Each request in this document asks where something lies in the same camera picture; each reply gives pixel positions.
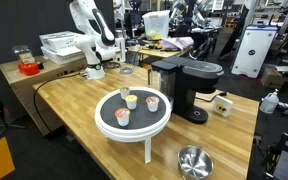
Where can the black coffee maker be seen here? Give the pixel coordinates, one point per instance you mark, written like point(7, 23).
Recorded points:
point(187, 86)

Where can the white flat box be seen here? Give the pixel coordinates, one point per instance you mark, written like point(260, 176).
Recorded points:
point(59, 40)
point(62, 56)

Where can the red bowl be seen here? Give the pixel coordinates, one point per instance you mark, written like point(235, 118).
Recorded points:
point(29, 69)

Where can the cardboard box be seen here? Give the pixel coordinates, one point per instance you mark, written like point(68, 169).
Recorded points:
point(272, 78)

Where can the stainless steel pot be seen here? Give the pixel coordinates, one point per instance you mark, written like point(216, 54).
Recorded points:
point(195, 163)

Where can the wooden background table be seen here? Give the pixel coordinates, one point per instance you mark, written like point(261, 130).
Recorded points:
point(157, 53)

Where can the coffee pod pink lid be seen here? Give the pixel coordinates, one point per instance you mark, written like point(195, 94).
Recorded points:
point(152, 104)

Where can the coffee pod green lid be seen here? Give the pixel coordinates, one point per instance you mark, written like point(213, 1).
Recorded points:
point(125, 93)

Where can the black tripod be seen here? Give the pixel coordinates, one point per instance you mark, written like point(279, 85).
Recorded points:
point(6, 124)

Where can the coffee pod yellow lid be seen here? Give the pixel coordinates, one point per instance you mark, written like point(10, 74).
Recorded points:
point(131, 102)

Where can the clear plastic storage bin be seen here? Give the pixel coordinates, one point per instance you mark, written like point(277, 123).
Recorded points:
point(155, 25)

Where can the beige wooden cabinet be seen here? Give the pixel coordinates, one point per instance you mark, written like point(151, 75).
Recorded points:
point(20, 86)

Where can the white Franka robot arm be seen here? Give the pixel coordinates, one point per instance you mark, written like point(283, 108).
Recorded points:
point(90, 43)

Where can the coffee pod orange red lid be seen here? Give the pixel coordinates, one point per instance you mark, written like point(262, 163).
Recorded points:
point(122, 117)

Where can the white plastic bottle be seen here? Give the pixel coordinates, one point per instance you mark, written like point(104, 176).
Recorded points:
point(269, 103)

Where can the lavender cloth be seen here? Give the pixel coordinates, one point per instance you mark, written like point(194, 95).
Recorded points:
point(175, 43)

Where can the black metal cart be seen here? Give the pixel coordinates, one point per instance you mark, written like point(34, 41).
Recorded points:
point(284, 163)

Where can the clear plastic container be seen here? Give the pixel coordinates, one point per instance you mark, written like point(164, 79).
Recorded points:
point(23, 53)

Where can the white round stand black top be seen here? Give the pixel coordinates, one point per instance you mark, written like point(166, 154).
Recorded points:
point(140, 116)

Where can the white box yellow label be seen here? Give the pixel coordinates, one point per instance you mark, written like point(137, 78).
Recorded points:
point(223, 106)

